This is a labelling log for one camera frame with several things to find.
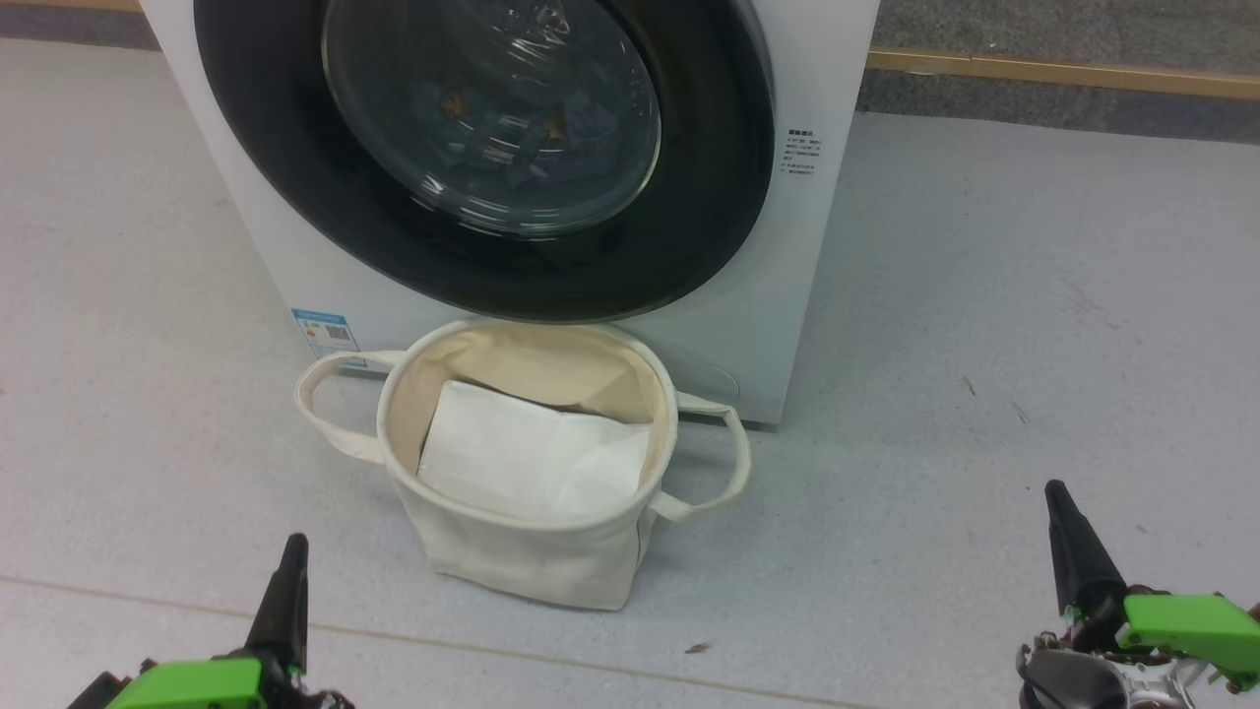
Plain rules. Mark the small printed warning label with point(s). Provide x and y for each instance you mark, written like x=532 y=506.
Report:
x=804 y=153

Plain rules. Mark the white cloth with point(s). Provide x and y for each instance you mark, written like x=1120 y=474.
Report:
x=522 y=453

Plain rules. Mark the white front-load washing machine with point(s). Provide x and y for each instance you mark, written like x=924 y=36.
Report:
x=787 y=295

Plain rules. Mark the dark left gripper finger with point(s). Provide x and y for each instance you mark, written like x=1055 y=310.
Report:
x=285 y=611

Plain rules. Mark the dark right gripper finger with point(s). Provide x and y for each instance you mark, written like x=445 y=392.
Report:
x=1078 y=561

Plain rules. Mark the blue bear-print garment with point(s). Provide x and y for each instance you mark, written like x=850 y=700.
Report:
x=551 y=158

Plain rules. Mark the cream canvas laundry basket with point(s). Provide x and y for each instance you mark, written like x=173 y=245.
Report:
x=532 y=561

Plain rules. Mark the blue energy label sticker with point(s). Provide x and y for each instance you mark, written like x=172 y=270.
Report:
x=328 y=335

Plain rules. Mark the black round glass washer door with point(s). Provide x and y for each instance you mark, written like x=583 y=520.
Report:
x=295 y=197

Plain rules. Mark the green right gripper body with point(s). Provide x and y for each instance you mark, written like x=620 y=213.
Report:
x=1196 y=630

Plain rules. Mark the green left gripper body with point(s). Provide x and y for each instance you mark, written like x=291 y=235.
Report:
x=192 y=684

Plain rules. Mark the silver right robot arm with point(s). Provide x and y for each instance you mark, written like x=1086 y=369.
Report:
x=1078 y=679

